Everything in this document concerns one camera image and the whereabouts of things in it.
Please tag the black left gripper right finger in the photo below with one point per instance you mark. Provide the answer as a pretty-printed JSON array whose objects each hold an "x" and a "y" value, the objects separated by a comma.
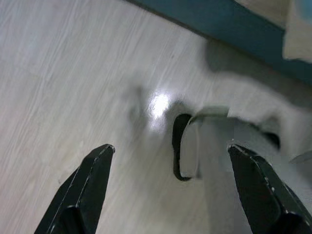
[{"x": 263, "y": 195}]

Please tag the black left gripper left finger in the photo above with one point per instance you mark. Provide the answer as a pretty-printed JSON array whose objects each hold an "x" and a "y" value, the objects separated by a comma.
[{"x": 80, "y": 195}]

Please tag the teal upholstered bed frame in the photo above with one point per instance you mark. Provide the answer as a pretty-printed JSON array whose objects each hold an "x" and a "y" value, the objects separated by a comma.
[{"x": 219, "y": 17}]

